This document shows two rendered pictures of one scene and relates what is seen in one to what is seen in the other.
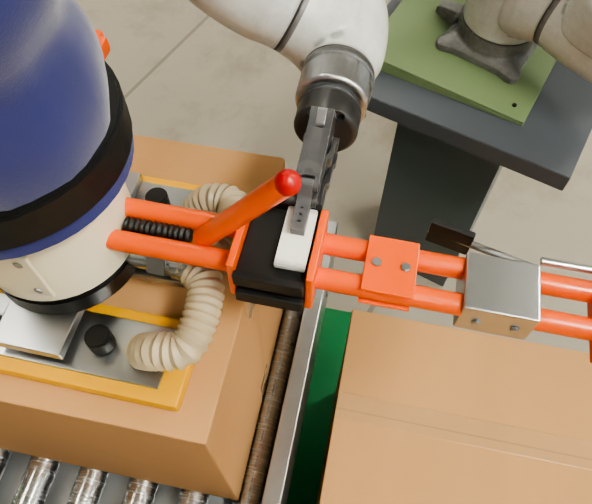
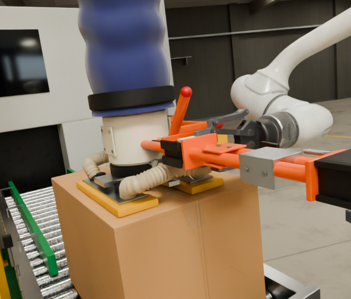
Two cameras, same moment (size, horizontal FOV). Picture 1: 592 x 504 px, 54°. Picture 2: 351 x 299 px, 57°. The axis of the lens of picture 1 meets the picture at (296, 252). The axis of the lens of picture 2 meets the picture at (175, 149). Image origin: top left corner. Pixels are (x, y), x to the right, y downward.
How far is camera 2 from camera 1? 0.60 m
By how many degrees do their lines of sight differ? 60
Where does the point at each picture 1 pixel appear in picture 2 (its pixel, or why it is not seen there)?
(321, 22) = (278, 105)
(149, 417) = (108, 216)
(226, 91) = (336, 275)
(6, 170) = (111, 73)
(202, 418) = (123, 222)
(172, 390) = (123, 206)
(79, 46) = (150, 54)
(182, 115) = (302, 276)
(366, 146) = not seen: outside the picture
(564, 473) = not seen: outside the picture
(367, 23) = (303, 108)
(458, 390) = not seen: outside the picture
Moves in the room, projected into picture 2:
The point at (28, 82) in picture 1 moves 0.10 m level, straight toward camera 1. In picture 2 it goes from (128, 51) to (108, 47)
